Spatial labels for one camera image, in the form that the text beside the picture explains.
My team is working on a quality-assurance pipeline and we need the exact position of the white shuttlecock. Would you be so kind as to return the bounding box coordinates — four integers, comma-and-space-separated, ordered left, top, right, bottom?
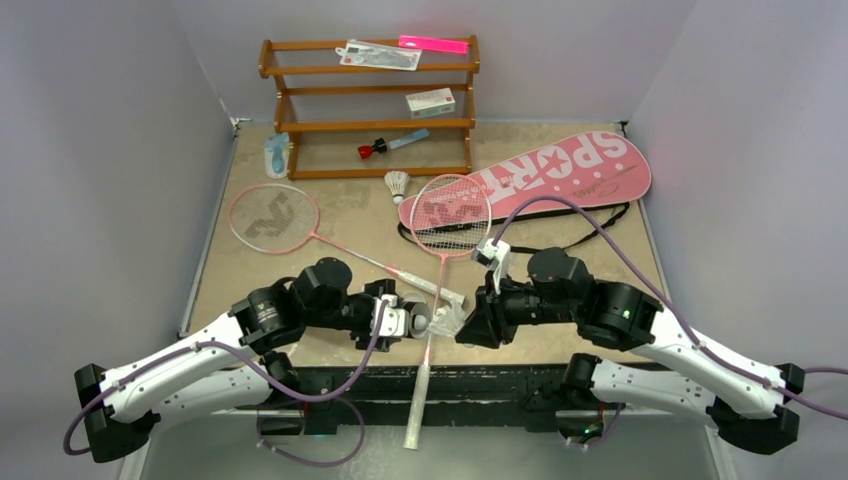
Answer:
427, 306, 467, 338
411, 315, 429, 332
384, 170, 410, 205

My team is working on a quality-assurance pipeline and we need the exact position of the black shuttlecock tube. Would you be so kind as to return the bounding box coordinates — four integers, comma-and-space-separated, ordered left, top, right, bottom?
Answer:
401, 301, 431, 339

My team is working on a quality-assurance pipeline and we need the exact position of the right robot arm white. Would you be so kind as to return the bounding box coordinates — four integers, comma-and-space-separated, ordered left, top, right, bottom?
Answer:
455, 241, 805, 455

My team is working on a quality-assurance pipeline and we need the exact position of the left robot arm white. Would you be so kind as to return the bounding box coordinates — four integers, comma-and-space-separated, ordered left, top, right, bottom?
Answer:
63, 257, 429, 463

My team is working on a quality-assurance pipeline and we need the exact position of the pink white badminton racket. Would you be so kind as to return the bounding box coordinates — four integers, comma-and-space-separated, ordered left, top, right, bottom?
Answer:
403, 174, 492, 450

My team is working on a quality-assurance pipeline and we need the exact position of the pink badminton racket left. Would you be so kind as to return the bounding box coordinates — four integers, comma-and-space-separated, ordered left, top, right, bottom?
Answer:
227, 183, 466, 305

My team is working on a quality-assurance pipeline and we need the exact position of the white shuttlecock inside tube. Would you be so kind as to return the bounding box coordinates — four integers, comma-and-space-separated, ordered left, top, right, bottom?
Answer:
411, 315, 429, 332

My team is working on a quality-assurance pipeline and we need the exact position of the pink sport racket bag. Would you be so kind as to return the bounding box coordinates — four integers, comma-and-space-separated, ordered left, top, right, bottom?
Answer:
397, 131, 653, 231

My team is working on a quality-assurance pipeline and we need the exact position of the red black blue marker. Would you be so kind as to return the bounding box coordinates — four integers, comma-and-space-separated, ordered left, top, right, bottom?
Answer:
357, 129, 430, 160

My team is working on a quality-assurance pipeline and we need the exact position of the light blue white device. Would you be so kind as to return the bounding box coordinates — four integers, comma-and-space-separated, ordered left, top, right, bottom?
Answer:
264, 133, 290, 180

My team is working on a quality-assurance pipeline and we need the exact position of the white red small box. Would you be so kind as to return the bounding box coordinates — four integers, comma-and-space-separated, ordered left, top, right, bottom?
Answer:
405, 88, 456, 119

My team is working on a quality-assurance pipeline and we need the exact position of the pink fluorescent bar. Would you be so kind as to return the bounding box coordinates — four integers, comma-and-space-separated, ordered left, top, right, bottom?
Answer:
398, 35, 469, 55

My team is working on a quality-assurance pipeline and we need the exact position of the white packaged item on shelf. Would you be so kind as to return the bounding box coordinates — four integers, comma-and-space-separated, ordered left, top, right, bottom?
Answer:
335, 39, 423, 71

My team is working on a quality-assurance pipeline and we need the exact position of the wooden three-tier shelf rack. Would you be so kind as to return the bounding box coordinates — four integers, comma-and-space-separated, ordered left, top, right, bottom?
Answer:
258, 35, 480, 180

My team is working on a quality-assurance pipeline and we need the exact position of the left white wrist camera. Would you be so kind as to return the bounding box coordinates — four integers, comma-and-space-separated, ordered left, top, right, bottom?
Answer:
372, 294, 410, 338

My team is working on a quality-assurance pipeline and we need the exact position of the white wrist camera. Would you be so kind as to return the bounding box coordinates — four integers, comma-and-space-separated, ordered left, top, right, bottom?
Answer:
372, 294, 410, 338
471, 238, 512, 282

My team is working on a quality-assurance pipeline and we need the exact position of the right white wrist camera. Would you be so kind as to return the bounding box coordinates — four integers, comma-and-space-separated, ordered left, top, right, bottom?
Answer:
471, 238, 512, 282

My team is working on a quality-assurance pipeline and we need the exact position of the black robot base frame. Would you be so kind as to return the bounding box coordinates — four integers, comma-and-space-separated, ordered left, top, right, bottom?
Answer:
135, 354, 637, 439

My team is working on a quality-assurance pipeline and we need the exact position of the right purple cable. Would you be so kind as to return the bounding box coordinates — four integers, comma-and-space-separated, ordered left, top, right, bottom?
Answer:
491, 195, 848, 452

